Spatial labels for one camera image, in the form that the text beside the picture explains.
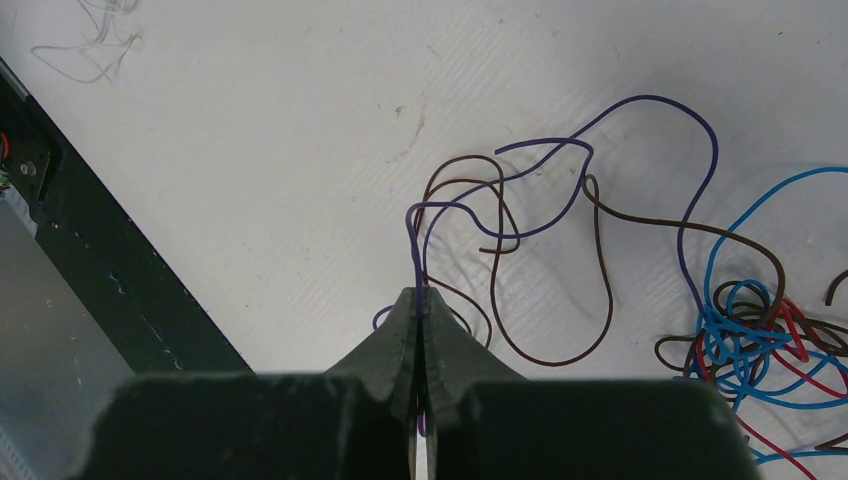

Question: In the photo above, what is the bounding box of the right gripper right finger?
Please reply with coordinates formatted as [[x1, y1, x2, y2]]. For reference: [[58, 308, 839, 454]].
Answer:
[[421, 288, 758, 479]]

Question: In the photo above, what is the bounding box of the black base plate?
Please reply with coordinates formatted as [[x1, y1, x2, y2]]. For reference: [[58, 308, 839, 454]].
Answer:
[[1, 64, 250, 373]]

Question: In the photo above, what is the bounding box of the white thin wire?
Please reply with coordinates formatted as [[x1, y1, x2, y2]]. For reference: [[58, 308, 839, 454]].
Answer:
[[29, 0, 144, 85]]

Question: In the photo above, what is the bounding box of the blue thin wire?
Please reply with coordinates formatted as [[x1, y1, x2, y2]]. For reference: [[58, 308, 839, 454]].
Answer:
[[675, 165, 848, 465]]

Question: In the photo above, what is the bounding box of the red thin wire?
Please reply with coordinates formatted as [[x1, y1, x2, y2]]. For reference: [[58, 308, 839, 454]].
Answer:
[[692, 298, 848, 480]]

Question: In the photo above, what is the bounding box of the left controller board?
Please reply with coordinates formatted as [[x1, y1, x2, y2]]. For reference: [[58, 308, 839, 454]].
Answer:
[[0, 131, 12, 197]]

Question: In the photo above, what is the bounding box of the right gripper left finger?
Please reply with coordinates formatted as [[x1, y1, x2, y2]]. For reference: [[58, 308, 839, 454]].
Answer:
[[68, 288, 418, 479]]

